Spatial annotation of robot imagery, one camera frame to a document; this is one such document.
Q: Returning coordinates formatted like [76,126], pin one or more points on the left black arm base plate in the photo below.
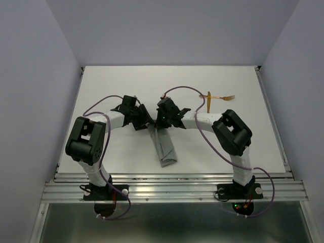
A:
[96,193]

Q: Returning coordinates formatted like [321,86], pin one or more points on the aluminium right side rail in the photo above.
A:
[273,123]

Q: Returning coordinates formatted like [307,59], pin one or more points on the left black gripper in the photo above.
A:
[145,118]

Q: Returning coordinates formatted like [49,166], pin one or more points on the aluminium front rail frame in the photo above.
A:
[174,188]

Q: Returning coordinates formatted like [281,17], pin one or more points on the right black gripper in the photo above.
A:
[159,124]

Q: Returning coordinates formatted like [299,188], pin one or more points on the grey cloth napkin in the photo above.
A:
[163,145]

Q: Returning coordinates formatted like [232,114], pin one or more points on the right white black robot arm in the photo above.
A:
[232,133]

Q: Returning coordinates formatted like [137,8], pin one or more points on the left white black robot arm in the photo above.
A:
[85,144]

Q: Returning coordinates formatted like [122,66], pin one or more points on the gold fork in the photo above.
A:
[226,98]

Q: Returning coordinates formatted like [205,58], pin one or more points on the gold knife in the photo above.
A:
[209,101]

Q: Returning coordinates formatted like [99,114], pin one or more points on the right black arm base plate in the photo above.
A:
[236,192]

